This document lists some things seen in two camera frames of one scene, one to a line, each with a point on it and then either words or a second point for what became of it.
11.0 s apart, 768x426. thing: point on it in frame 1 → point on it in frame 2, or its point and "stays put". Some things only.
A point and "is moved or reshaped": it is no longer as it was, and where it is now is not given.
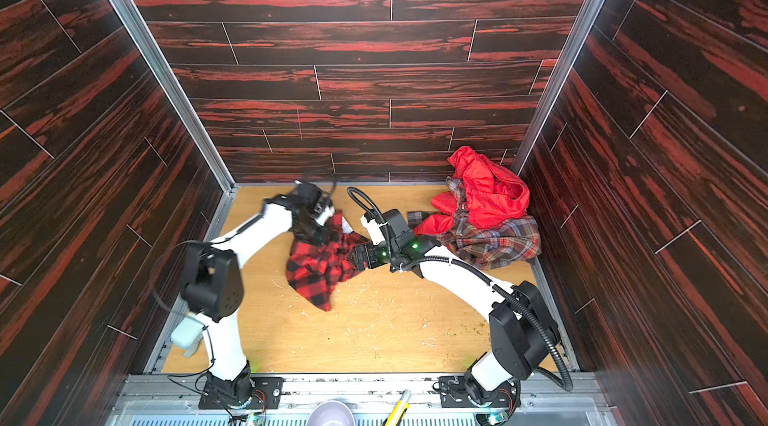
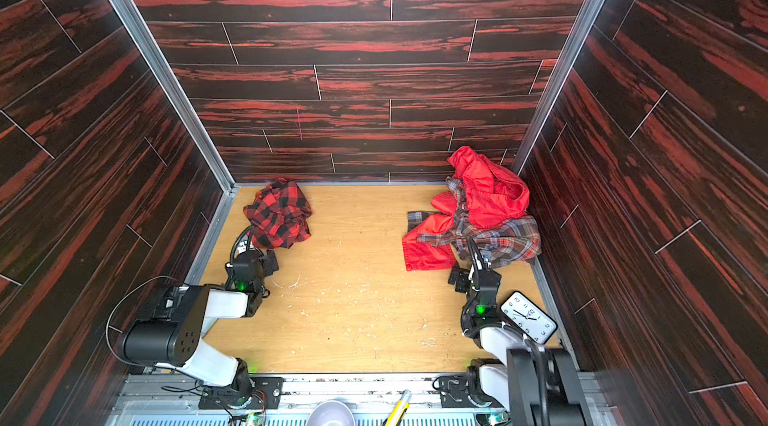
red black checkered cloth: x=316 y=269 is moved or reshaped
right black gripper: x=360 y=255 → x=471 y=273
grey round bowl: x=332 y=413 stays put
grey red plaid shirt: x=488 y=246 stays put
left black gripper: x=318 y=227 → x=258 y=256
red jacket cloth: x=490 y=196 stays put
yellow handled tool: x=399 y=408 stays put
